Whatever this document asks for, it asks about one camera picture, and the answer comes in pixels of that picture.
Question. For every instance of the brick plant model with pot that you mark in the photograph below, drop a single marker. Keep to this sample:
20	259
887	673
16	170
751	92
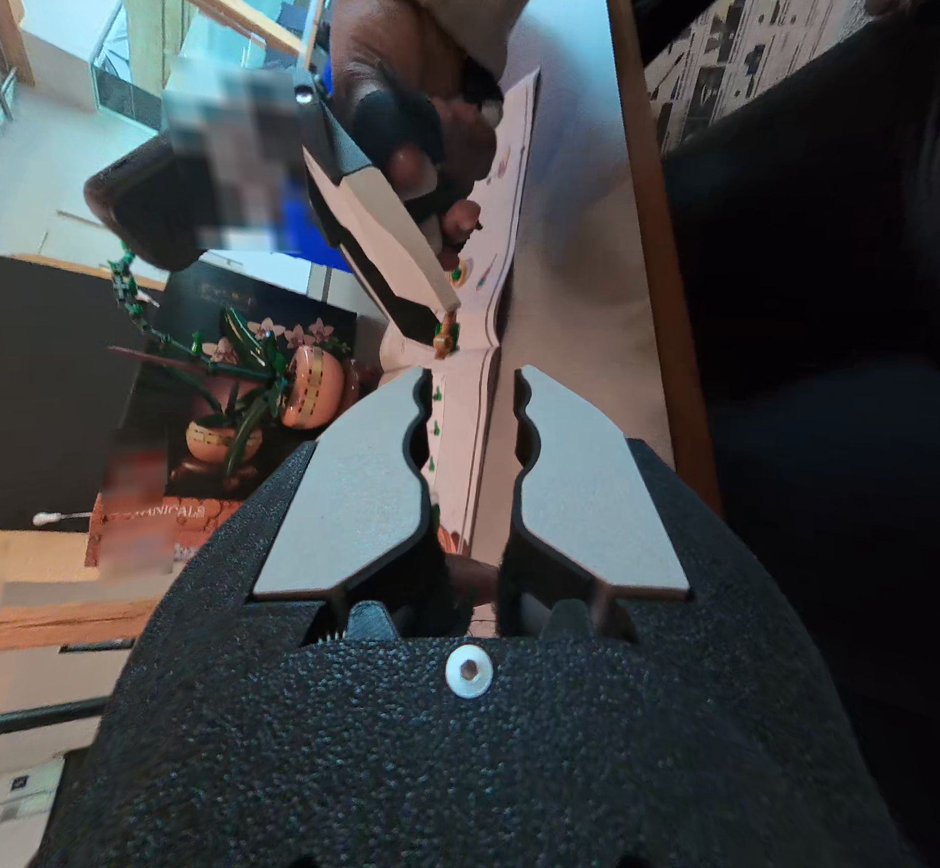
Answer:
312	387

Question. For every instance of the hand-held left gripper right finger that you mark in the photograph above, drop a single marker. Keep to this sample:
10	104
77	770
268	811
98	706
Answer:
587	508

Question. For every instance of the black panel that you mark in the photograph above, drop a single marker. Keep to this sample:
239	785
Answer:
59	383

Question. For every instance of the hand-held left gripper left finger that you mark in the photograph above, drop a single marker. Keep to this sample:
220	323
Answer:
352	501

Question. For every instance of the blue plastic bin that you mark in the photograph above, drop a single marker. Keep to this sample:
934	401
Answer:
323	262

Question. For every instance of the cotton swab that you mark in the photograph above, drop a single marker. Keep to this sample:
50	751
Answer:
45	518

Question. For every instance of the brick set instruction booklet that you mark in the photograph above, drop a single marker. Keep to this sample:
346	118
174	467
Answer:
470	398

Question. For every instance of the black brick set box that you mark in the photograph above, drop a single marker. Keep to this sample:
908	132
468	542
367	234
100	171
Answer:
220	295

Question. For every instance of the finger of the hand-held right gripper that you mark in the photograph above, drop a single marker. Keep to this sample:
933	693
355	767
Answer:
411	321
396	229

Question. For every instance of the newspaper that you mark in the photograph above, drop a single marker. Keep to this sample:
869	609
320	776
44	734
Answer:
734	38

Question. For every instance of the person's right hand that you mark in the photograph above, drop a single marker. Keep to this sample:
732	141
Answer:
367	23

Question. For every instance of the white desk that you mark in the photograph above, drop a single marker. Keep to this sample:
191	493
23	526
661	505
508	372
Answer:
580	258

